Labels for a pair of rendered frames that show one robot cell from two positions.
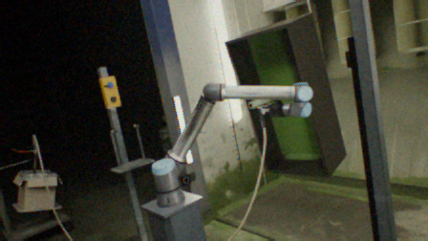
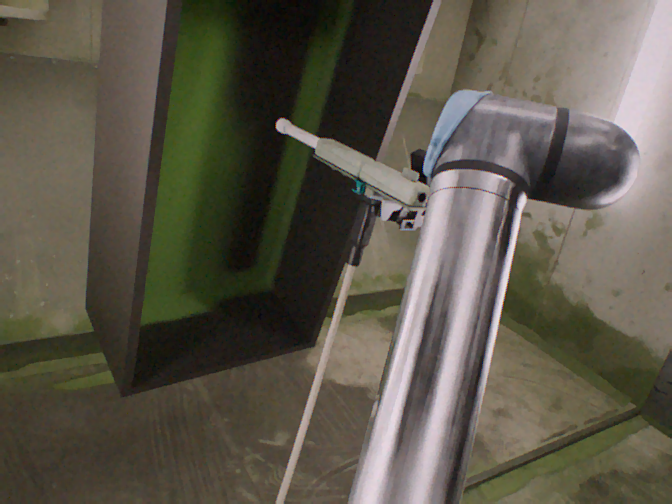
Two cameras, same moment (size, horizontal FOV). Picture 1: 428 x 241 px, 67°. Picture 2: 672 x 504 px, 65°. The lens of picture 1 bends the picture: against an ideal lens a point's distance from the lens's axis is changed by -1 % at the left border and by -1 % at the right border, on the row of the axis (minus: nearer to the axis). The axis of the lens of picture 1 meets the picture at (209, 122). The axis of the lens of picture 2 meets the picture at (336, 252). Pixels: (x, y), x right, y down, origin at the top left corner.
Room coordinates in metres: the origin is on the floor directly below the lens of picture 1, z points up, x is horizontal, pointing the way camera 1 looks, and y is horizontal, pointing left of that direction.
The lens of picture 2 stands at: (2.31, 0.63, 1.39)
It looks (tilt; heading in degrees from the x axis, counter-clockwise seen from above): 22 degrees down; 272
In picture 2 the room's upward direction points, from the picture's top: 10 degrees clockwise
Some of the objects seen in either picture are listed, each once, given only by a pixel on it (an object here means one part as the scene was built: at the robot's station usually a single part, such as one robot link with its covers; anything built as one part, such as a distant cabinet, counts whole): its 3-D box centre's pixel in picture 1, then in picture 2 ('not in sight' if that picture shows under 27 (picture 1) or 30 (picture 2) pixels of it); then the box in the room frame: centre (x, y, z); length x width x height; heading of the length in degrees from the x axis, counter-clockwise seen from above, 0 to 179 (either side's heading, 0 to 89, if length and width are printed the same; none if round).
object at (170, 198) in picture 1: (169, 194); not in sight; (2.05, 0.35, 0.69); 0.19 x 0.19 x 0.10
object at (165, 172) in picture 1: (165, 174); not in sight; (2.06, 0.35, 0.83); 0.17 x 0.15 x 0.18; 171
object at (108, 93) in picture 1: (110, 92); not in sight; (2.77, 0.77, 1.42); 0.12 x 0.06 x 0.26; 128
